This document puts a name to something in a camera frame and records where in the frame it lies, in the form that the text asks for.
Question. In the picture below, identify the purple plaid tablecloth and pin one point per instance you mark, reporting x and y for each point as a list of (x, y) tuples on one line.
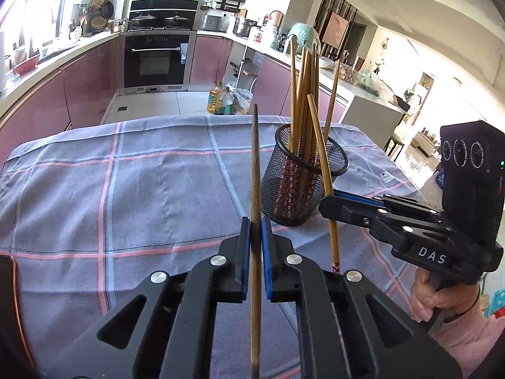
[(89, 213)]

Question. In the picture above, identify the pink sleeve forearm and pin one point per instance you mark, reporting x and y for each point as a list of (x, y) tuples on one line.
[(470, 338)]

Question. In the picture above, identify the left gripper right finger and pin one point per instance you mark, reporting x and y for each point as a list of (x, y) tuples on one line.
[(347, 327)]

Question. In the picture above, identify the black mesh utensil cup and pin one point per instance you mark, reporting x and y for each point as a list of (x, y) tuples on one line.
[(292, 186)]

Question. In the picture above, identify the black built-in oven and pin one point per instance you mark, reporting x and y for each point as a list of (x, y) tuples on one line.
[(157, 61)]

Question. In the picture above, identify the dark oil bottle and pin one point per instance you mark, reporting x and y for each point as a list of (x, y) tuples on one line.
[(225, 102)]

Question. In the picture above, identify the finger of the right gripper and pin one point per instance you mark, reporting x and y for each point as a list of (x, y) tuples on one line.
[(358, 199), (340, 210)]

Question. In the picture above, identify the black range hood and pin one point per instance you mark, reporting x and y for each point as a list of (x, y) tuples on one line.
[(163, 14)]

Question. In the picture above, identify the pink bowl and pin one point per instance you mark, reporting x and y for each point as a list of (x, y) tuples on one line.
[(26, 66)]

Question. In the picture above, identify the bamboo chopstick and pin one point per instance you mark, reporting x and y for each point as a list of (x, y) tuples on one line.
[(293, 102), (314, 93), (255, 258), (301, 94), (330, 110), (308, 91), (328, 188)]

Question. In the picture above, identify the black camera box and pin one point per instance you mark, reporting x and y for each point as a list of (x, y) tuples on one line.
[(473, 184)]

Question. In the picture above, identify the person right hand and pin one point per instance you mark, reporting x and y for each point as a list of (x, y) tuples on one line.
[(453, 300)]

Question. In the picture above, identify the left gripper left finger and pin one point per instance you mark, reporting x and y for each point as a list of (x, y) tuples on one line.
[(164, 328)]

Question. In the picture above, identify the cooking oil bottle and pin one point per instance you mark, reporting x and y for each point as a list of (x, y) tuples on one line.
[(214, 97)]

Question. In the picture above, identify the steel stock pot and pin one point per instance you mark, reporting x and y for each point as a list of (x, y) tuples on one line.
[(243, 27)]

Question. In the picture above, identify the teal round appliance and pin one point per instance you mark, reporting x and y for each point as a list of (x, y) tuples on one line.
[(306, 37)]

